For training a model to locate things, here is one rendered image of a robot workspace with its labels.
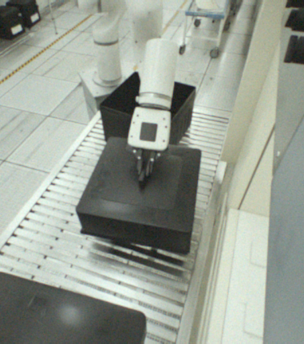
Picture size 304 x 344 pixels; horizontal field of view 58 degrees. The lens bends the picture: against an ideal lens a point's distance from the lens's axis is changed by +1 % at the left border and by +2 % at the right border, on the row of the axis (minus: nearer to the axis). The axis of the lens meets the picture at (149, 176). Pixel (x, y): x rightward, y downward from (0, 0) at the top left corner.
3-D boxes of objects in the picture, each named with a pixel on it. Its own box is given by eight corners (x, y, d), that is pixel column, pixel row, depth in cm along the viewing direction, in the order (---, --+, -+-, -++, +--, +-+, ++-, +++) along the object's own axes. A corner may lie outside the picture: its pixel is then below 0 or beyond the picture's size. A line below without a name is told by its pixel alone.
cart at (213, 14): (192, 25, 387) (196, -16, 350) (229, 29, 377) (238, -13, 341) (177, 55, 325) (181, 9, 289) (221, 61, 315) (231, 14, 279)
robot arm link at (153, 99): (134, 91, 66) (132, 103, 66) (170, 95, 65) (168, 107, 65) (140, 99, 74) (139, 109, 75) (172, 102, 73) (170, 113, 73)
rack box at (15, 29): (11, 41, 307) (1, 15, 287) (-8, 37, 314) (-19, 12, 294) (29, 31, 325) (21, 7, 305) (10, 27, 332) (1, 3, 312)
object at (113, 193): (111, 157, 91) (107, 126, 81) (198, 170, 87) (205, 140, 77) (78, 234, 72) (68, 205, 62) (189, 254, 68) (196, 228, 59)
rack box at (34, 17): (31, 29, 330) (23, 4, 310) (11, 27, 335) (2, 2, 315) (43, 20, 349) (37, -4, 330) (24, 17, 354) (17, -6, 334)
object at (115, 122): (192, 122, 118) (197, 86, 105) (165, 164, 101) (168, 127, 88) (136, 106, 126) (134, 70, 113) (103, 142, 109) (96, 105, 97)
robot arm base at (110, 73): (87, 72, 146) (80, 36, 132) (120, 65, 151) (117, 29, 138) (99, 90, 135) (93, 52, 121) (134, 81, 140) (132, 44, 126)
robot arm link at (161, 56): (137, 97, 74) (139, 90, 65) (145, 48, 73) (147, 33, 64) (168, 103, 75) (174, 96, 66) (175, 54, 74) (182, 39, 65)
